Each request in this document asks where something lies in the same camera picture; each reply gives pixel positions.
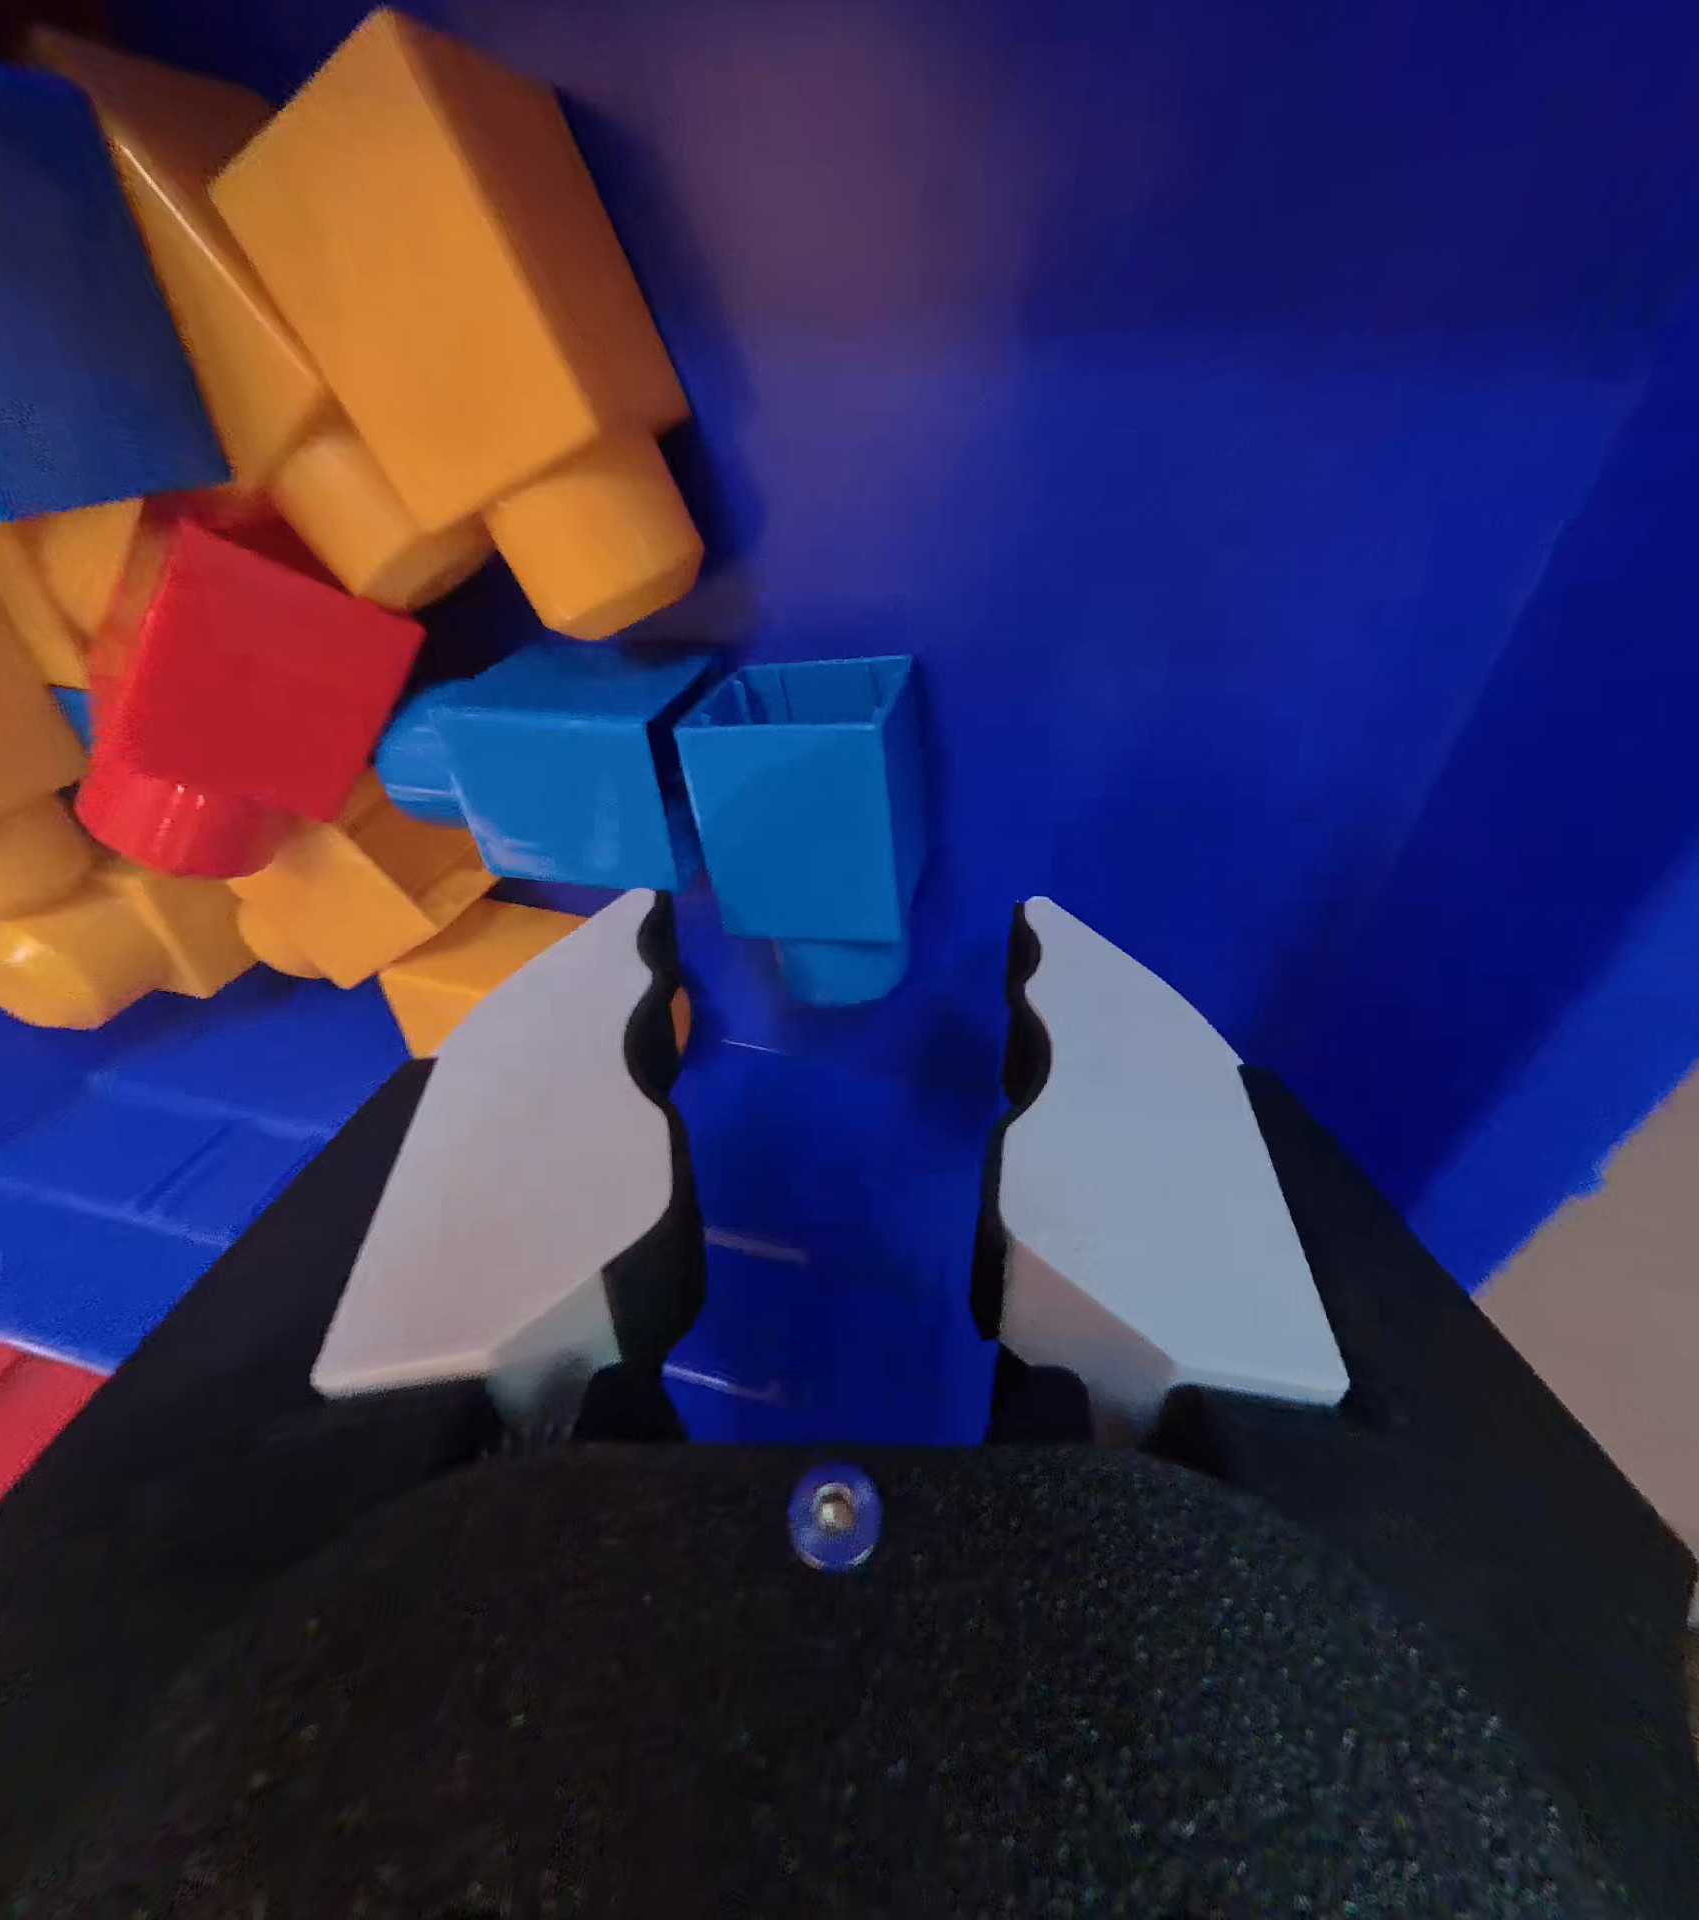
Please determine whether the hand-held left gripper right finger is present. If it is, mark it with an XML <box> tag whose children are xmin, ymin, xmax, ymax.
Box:
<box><xmin>967</xmin><ymin>892</ymin><xmax>1350</xmax><ymax>1442</ymax></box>

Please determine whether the blue plastic bin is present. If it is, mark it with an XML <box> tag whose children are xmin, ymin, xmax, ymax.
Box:
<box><xmin>0</xmin><ymin>0</ymin><xmax>1699</xmax><ymax>1448</ymax></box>

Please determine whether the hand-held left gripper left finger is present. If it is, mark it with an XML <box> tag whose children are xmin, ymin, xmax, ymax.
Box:
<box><xmin>311</xmin><ymin>887</ymin><xmax>714</xmax><ymax>1431</ymax></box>

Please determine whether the pile of mixed mega blocks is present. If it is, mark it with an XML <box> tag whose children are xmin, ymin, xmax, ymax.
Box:
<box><xmin>0</xmin><ymin>0</ymin><xmax>731</xmax><ymax>1058</ymax></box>

